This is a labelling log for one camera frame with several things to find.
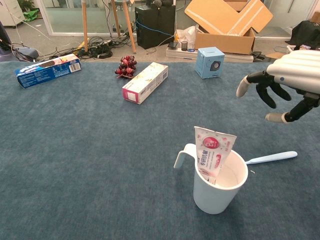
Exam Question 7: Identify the white cup with handle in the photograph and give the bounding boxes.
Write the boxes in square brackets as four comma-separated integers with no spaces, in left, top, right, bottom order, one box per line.
[173,143,249,215]

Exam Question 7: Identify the dark blue seat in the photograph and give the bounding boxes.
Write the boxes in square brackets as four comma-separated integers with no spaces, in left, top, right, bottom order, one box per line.
[0,21,40,63]

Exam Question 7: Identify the black floor cable tangle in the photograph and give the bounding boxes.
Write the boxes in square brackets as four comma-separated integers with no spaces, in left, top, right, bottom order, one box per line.
[11,34,136,61]

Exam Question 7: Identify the white pink toothpaste box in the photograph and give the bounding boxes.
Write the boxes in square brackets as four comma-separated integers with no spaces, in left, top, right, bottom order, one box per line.
[121,62,169,105]

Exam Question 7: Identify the white plastic bag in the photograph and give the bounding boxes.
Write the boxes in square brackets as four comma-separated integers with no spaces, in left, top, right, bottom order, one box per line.
[174,24,198,50]

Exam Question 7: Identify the red grape bunch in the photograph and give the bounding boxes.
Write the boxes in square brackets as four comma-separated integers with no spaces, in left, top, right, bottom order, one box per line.
[114,55,138,80]

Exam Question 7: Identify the light blue carton box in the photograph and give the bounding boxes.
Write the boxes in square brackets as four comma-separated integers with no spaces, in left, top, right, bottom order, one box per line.
[195,47,225,80]

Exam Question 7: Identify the black computer tower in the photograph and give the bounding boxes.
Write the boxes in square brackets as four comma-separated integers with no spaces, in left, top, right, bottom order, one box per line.
[134,4,176,50]

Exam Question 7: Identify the open cardboard box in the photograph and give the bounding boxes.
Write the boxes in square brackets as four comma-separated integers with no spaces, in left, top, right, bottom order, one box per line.
[184,0,274,55]

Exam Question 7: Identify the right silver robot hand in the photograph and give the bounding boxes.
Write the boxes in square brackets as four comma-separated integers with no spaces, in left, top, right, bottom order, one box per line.
[236,49,320,124]

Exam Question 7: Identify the white pink toothpaste tube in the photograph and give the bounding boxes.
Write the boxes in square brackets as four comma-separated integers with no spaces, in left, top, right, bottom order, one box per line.
[193,125,237,185]

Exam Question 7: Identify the wooden stand leg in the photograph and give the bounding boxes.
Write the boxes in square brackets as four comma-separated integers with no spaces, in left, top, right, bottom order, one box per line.
[120,0,137,54]
[81,0,90,53]
[110,0,122,38]

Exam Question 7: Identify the blue cookie box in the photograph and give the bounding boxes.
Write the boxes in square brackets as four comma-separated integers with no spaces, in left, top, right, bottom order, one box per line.
[15,53,83,89]

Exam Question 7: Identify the blue table mat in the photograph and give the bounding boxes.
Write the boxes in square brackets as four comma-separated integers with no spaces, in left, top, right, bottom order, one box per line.
[0,61,320,240]

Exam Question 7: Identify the green bag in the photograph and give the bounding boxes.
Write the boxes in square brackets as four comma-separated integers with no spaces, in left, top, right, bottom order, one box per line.
[23,8,41,22]

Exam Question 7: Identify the black draped cloth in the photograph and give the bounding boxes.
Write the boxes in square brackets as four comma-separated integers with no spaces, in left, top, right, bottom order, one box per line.
[291,19,320,51]

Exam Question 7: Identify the light blue toothbrush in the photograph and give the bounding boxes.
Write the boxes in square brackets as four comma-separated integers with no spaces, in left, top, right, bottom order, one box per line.
[244,150,298,166]

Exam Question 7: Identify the white cabinet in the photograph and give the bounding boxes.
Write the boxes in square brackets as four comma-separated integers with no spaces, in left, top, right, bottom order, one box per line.
[0,0,26,27]

